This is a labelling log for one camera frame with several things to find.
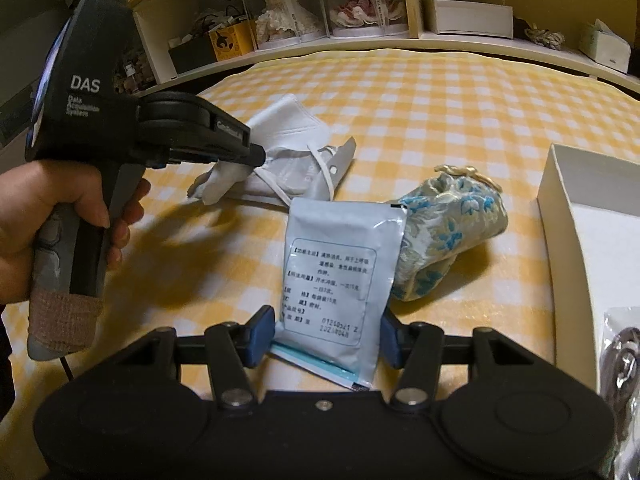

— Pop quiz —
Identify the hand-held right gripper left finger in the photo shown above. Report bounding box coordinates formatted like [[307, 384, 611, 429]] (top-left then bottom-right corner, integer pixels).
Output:
[[106, 305, 277, 407]]

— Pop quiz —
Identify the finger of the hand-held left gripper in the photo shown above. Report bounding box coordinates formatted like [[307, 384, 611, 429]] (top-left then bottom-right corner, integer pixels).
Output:
[[169, 143, 266, 167]]

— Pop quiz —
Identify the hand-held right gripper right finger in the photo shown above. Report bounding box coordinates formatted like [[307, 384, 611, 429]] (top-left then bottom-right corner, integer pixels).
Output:
[[379, 307, 553, 407]]

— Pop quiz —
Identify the white face mask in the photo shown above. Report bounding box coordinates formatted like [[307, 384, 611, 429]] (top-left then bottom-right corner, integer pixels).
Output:
[[187, 92, 357, 207]]

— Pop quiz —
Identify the pale blue sachet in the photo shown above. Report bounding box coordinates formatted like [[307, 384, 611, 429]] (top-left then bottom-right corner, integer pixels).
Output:
[[269, 197, 408, 393]]

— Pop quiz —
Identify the clear bag of brown items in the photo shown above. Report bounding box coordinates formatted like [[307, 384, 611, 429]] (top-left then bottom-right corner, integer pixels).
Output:
[[597, 307, 640, 480]]

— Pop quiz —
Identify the white cardboard box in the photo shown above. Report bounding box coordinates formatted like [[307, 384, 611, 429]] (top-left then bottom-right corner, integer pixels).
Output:
[[536, 142, 640, 397]]

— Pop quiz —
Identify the person's left hand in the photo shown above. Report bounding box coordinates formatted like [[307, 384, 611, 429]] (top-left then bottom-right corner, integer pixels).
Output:
[[0, 160, 152, 306]]

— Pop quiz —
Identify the group of small jars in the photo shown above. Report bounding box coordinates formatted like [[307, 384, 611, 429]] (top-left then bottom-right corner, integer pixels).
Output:
[[112, 49, 152, 95]]

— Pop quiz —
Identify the black box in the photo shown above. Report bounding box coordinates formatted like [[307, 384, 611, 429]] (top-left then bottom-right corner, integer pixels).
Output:
[[167, 34, 216, 74]]

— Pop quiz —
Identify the yellow printed box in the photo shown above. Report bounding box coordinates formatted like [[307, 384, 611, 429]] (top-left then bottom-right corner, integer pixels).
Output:
[[208, 19, 256, 62]]

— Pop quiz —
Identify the floral fabric pouch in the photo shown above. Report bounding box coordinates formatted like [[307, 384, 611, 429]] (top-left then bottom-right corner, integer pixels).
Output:
[[389, 163, 509, 303]]

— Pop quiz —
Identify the clear case with white doll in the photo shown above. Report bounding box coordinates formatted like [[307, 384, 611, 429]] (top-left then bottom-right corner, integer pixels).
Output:
[[249, 0, 327, 45]]

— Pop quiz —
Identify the yellow checkered bed sheet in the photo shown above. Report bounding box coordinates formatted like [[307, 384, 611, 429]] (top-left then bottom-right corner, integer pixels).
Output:
[[0, 49, 640, 401]]

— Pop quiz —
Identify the wooden headboard shelf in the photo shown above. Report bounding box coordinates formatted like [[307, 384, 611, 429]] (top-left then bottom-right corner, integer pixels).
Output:
[[0, 0, 640, 98]]

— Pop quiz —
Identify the open white shelf box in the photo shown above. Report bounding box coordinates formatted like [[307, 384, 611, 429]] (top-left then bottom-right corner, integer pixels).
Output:
[[431, 0, 515, 42]]

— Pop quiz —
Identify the white tissue box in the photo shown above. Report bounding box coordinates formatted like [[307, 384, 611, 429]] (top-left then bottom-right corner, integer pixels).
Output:
[[579, 18, 633, 74]]

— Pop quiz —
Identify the bundle of rope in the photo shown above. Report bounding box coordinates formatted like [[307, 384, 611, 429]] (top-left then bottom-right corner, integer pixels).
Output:
[[523, 22, 567, 52]]

